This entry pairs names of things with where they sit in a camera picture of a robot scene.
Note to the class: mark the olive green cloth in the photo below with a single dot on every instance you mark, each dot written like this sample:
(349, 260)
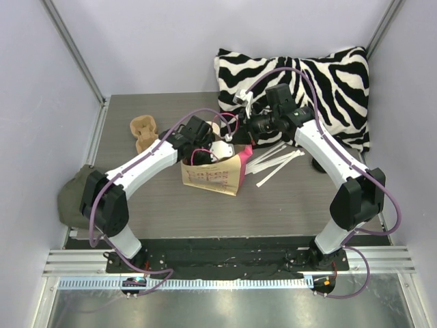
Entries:
(69, 199)

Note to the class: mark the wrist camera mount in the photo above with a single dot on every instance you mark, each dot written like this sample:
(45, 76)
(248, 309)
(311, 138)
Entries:
(221, 150)
(245, 99)

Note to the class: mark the white wrapped straw long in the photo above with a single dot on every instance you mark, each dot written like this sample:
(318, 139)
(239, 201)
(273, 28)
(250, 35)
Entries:
(273, 172)

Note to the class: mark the brown pulp cup carrier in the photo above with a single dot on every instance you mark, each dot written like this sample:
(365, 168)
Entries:
(145, 130)

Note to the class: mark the zebra print pillow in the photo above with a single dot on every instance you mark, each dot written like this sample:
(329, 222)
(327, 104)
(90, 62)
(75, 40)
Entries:
(338, 85)

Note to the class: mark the white slotted cable duct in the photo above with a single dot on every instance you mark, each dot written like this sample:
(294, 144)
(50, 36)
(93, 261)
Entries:
(125, 283)

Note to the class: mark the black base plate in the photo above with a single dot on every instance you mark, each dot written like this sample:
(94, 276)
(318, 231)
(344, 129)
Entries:
(277, 257)

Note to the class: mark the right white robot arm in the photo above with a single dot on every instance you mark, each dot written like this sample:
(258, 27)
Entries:
(357, 201)

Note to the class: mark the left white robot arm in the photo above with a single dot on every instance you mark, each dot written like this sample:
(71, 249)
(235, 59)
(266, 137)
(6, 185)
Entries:
(105, 197)

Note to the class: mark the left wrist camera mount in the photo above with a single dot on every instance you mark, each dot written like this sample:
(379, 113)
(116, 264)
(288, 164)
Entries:
(221, 150)

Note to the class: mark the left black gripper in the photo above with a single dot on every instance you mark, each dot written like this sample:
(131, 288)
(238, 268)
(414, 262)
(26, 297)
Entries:
(203, 157)

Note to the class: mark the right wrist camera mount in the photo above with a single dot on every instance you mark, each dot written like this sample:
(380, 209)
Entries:
(245, 99)

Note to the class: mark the pink paper gift bag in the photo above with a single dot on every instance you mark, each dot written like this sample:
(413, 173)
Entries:
(224, 176)

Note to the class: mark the stack of paper cups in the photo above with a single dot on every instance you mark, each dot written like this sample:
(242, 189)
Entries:
(216, 131)

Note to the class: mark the aluminium rail frame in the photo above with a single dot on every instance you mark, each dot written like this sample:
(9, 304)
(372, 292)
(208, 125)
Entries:
(66, 262)

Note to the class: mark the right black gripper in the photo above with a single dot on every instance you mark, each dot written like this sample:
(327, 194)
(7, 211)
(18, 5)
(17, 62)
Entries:
(247, 120)

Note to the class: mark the stack of black lids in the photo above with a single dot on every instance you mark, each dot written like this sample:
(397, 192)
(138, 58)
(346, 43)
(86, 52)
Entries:
(317, 166)

